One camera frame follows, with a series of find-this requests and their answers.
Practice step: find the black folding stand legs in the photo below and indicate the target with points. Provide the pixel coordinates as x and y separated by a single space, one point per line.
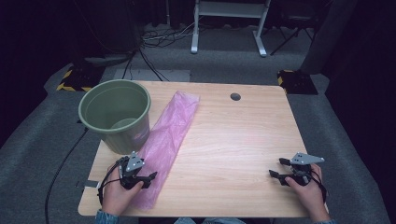
291 37

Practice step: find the person's right hand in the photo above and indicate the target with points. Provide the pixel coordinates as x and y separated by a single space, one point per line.
311 194

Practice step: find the black yellow striped base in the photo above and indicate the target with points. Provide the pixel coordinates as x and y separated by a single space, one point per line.
77 79
297 82

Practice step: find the pink plastic bag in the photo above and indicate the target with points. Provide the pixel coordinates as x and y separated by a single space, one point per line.
169 130

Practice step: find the grey curtain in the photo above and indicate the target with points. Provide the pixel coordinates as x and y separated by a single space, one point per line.
327 37

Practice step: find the grey tape piece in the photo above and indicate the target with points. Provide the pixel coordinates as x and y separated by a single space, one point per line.
88 184

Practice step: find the person's legs in jeans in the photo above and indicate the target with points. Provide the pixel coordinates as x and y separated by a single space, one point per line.
218 221

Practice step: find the green plastic bin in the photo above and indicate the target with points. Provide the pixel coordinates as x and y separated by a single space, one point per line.
124 140

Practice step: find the person's left hand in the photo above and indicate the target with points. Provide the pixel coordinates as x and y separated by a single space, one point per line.
115 196

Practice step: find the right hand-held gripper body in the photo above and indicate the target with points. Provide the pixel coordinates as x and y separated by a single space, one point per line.
303 159

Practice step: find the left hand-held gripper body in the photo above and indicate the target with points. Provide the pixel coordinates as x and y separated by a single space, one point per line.
134 163

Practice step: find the white metal desk frame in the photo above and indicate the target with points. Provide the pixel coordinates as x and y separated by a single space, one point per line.
227 9

